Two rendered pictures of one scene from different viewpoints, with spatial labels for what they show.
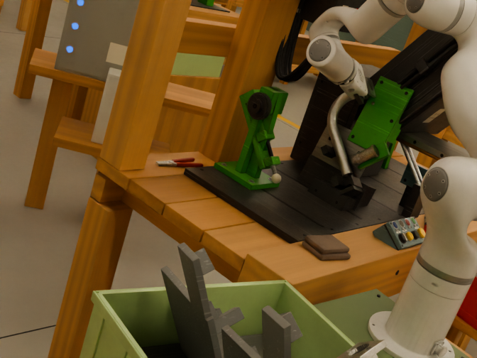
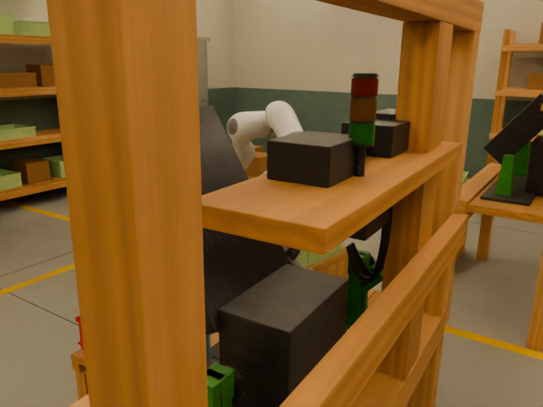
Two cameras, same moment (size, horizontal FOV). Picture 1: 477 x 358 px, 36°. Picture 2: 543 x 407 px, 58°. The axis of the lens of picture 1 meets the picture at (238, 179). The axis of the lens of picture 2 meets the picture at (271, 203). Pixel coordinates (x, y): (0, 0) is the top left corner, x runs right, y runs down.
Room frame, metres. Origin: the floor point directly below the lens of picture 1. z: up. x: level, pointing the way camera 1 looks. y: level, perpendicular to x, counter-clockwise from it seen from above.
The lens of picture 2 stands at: (3.45, -0.43, 1.75)
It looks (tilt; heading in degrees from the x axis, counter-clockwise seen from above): 16 degrees down; 175
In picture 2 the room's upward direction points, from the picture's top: 1 degrees clockwise
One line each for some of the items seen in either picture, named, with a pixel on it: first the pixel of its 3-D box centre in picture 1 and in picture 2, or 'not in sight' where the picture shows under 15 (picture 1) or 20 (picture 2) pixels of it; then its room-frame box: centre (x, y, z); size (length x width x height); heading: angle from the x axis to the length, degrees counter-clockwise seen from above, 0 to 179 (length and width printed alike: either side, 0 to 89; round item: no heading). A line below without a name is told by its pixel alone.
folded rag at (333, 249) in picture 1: (327, 247); not in sight; (1.66, -0.26, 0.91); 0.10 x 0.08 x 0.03; 131
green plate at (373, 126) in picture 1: (385, 116); not in sight; (2.14, -0.35, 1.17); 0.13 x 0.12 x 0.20; 144
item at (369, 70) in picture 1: (352, 120); (286, 356); (2.41, -0.30, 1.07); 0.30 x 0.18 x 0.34; 144
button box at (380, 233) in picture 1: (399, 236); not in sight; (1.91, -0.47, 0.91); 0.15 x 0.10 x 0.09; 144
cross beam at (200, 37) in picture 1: (297, 48); (399, 303); (2.46, -0.05, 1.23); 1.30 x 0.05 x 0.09; 144
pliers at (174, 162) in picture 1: (178, 163); not in sight; (1.98, 0.18, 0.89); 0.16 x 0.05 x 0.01; 140
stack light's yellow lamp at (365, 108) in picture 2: not in sight; (363, 110); (2.52, -0.17, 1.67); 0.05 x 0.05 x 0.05
